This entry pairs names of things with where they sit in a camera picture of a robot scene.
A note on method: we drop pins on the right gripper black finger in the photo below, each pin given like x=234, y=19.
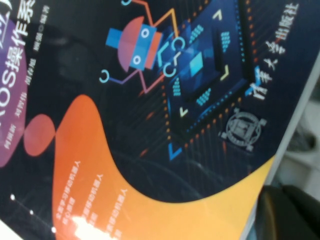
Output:
x=290, y=217

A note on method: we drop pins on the dark robot book orange cover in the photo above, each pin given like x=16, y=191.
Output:
x=150, y=150

